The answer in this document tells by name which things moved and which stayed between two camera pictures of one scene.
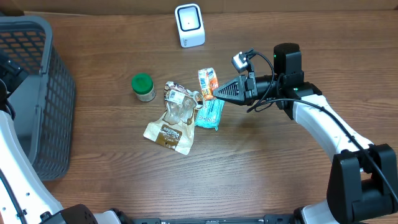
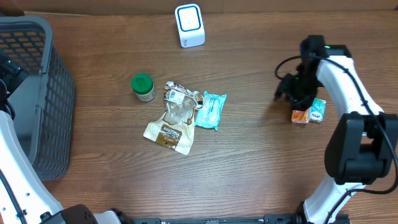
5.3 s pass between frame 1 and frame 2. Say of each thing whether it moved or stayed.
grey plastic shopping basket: stayed
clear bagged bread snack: stayed
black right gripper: moved
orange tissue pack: moved
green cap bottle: stayed
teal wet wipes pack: stayed
